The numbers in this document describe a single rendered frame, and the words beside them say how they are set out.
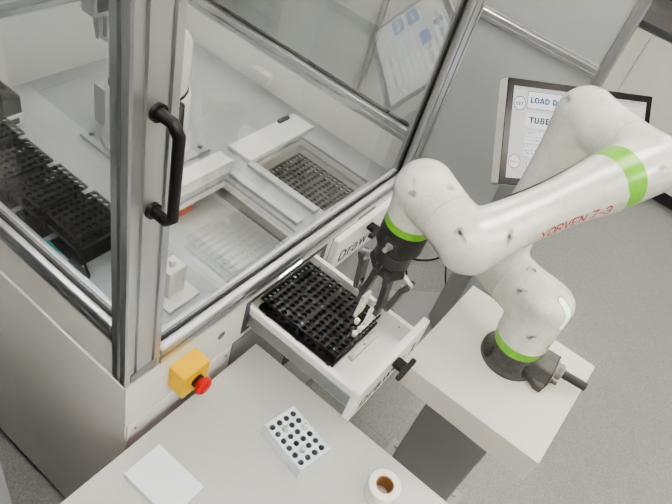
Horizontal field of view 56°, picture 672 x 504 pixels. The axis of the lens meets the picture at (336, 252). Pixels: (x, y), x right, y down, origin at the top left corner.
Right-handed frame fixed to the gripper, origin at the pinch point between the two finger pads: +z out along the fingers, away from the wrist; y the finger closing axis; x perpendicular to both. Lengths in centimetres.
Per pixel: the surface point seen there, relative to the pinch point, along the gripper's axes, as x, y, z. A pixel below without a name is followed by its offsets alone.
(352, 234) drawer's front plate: 23.9, -18.9, 8.9
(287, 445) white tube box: -25.9, 5.0, 20.0
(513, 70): 167, -36, 16
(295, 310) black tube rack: -5.0, -13.4, 10.4
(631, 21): 166, -6, -23
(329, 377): -11.9, 2.7, 11.7
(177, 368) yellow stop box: -34.9, -19.3, 9.1
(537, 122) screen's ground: 90, -4, -10
